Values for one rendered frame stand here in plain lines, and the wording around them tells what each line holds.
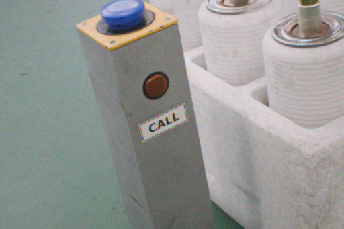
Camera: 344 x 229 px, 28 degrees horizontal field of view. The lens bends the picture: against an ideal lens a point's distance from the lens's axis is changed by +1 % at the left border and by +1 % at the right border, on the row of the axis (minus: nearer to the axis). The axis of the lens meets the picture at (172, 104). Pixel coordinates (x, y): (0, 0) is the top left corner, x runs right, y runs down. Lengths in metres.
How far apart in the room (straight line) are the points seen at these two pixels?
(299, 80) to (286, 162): 0.08
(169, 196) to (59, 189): 0.32
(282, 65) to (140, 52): 0.15
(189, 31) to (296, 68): 0.23
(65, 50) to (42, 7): 0.26
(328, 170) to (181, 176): 0.14
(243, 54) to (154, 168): 0.18
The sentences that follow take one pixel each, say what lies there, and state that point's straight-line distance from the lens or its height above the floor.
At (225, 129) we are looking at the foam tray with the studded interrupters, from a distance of 0.76.
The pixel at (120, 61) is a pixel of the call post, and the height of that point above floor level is 0.30.
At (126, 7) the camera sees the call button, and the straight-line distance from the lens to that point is 0.61.
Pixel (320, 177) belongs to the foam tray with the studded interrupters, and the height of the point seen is 0.15.
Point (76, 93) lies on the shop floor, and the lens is 1.19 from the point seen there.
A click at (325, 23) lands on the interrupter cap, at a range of 0.71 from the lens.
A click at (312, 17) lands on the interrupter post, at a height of 0.27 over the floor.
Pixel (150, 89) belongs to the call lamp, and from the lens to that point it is 0.61.
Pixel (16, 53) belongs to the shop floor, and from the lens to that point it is 1.40.
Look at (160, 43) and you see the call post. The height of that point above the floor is 0.30.
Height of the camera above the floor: 0.56
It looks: 31 degrees down
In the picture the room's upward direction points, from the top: 12 degrees counter-clockwise
